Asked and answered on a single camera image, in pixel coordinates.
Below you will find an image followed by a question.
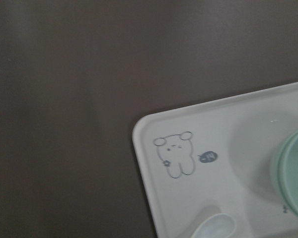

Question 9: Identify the cream serving tray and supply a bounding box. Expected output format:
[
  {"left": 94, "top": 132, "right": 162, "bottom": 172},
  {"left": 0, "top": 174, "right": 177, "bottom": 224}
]
[{"left": 132, "top": 82, "right": 298, "bottom": 238}]

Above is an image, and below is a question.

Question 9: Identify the white ceramic spoon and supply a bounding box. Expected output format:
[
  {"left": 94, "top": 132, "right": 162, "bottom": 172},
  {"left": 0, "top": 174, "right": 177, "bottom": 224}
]
[{"left": 191, "top": 213, "right": 236, "bottom": 238}]

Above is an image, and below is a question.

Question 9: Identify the green bowl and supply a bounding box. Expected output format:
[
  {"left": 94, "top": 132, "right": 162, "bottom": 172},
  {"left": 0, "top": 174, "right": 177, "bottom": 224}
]
[{"left": 270, "top": 131, "right": 298, "bottom": 217}]

